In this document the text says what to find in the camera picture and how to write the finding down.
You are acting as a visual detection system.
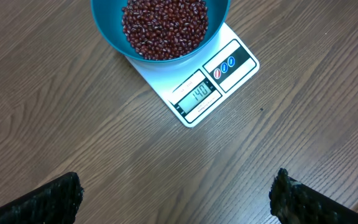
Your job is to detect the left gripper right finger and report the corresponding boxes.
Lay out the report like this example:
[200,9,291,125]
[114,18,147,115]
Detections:
[268,168,358,224]

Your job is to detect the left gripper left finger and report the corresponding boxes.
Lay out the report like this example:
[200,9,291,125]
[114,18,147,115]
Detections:
[0,172,84,224]

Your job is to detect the white digital kitchen scale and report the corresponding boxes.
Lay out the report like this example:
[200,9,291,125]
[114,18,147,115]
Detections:
[129,24,260,128]

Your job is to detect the teal metal bowl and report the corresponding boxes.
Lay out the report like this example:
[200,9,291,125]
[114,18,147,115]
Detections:
[91,0,230,63]

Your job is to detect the red beans in bowl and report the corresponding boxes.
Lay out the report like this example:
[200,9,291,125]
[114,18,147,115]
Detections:
[121,0,209,60]

